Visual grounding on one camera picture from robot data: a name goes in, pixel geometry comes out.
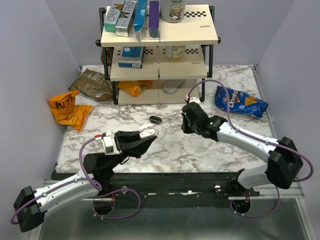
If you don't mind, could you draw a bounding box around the white cartoon mug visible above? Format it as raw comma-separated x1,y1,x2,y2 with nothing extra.
159,0,187,23

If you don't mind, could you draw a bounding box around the blue razor box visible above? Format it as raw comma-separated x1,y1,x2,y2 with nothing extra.
118,46,145,69

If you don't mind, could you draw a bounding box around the silver Rio box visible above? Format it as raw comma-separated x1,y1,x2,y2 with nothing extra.
115,0,137,37

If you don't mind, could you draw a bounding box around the blue tall box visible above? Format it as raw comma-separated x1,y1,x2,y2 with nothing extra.
133,0,148,42

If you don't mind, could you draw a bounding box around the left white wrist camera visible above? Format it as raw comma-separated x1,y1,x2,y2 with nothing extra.
101,133,114,155

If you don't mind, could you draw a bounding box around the purple box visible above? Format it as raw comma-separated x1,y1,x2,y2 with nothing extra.
148,0,160,40

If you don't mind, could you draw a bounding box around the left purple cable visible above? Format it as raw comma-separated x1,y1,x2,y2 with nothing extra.
10,134,141,225

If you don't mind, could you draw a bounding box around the orange snack bag on shelf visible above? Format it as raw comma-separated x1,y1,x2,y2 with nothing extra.
118,80,153,97

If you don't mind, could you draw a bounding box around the brown snack bag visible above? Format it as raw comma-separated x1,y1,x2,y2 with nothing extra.
68,69,113,101

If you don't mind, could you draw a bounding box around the purple cable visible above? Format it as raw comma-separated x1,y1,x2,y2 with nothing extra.
184,79,315,218
10,134,141,225

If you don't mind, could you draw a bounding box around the teal Rio box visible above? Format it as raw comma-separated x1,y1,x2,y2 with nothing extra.
103,0,125,33

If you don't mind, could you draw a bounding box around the blue Doritos bag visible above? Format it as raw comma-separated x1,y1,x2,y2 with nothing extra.
214,86,269,118

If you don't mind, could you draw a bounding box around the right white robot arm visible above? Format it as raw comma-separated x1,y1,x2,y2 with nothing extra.
181,102,303,196

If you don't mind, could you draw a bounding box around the black earbud charging case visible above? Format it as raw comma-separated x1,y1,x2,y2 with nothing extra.
149,115,162,124

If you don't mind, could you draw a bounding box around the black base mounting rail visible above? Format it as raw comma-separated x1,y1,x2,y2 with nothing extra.
98,172,260,209

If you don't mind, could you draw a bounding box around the beige three-tier shelf rack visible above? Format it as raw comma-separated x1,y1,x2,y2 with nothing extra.
95,4,221,105

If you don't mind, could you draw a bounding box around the orange Kettle chips bag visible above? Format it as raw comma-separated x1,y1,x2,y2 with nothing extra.
48,90,93,132

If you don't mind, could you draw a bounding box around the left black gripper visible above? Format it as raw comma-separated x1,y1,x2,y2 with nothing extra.
106,129,157,171

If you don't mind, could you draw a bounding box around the brown item behind shelf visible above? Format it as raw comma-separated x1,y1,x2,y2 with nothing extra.
100,47,114,66

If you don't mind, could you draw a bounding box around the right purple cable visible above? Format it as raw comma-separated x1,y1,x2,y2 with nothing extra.
184,79,315,218

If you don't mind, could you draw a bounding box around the grey silver pouch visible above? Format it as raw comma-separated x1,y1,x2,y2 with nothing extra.
161,79,185,94

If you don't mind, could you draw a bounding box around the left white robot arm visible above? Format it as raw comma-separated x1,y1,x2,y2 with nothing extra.
10,125,157,233

